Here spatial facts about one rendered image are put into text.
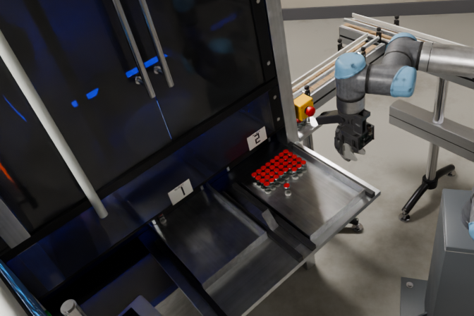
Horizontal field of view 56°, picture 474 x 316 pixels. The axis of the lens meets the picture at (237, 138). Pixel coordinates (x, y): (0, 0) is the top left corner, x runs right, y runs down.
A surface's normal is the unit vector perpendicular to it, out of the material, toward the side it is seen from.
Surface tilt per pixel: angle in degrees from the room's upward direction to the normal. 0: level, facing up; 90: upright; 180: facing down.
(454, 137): 90
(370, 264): 0
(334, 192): 0
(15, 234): 90
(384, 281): 0
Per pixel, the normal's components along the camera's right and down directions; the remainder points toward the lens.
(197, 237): -0.19, -0.74
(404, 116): -0.76, 0.52
